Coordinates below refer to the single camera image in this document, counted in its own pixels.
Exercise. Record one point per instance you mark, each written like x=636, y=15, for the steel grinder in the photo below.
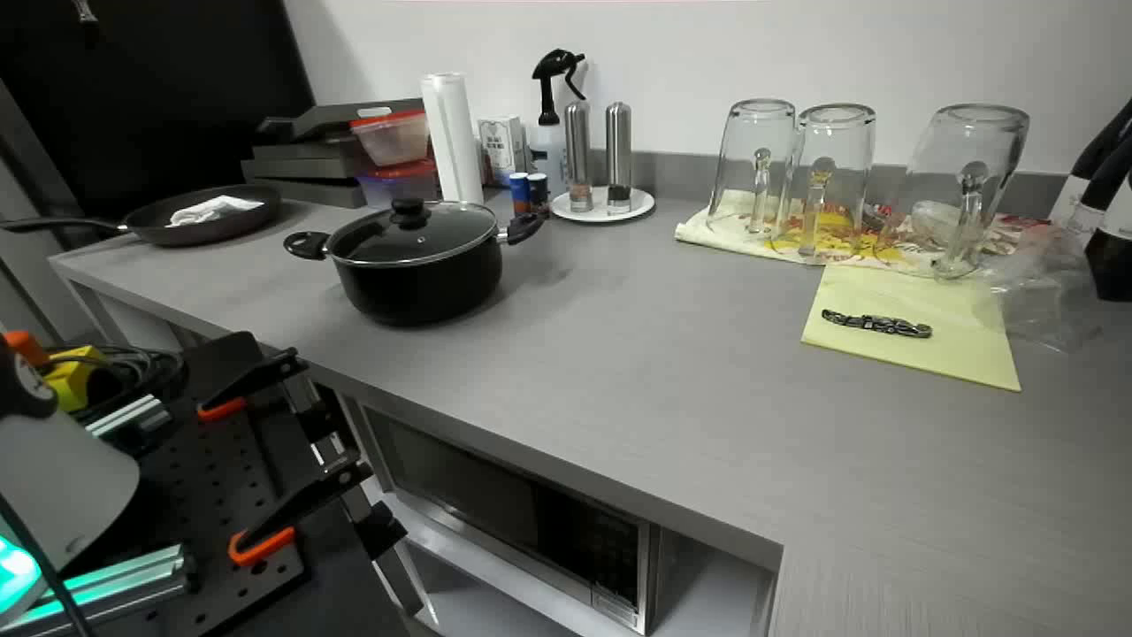
x=576, y=155
x=615, y=146

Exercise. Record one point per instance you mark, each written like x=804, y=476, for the white paper towel roll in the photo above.
x=452, y=135

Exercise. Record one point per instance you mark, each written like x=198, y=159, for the large upturned clear glass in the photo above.
x=962, y=180

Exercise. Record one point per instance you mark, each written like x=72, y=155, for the small blue can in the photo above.
x=527, y=192

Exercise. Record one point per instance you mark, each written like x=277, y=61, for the built-in steel microwave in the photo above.
x=516, y=518

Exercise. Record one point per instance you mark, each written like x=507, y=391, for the white crumpled wrapper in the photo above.
x=212, y=210

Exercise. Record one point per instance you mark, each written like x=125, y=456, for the patterned yellow dish towel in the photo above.
x=718, y=232

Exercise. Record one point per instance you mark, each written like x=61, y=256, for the yellow tool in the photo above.
x=72, y=376

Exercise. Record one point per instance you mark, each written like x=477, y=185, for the glass lid with black knob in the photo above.
x=415, y=235

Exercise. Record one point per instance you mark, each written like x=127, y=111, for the upturned clear drinking glass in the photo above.
x=837, y=170
x=752, y=163

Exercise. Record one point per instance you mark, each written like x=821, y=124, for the black perforated board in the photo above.
x=198, y=498

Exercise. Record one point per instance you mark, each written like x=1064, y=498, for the black frying pan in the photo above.
x=160, y=225

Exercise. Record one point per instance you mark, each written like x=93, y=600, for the black clamp with orange tip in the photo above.
x=300, y=501
x=253, y=380

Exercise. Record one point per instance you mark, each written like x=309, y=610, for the clear plastic bag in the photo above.
x=1049, y=294

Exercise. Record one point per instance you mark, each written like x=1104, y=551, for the aluminium extrusion bar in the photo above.
x=125, y=416
x=107, y=583

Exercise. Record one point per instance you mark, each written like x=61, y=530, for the small white box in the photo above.
x=501, y=143

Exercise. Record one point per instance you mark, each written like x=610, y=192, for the black cooking pot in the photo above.
x=412, y=291

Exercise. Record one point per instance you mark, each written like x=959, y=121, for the spray bottle with black trigger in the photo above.
x=550, y=130

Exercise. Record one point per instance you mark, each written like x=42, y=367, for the clear container with red lid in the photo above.
x=389, y=135

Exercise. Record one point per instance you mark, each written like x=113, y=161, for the plain yellow mat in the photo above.
x=943, y=356

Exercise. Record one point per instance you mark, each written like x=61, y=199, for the round white plate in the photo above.
x=621, y=210

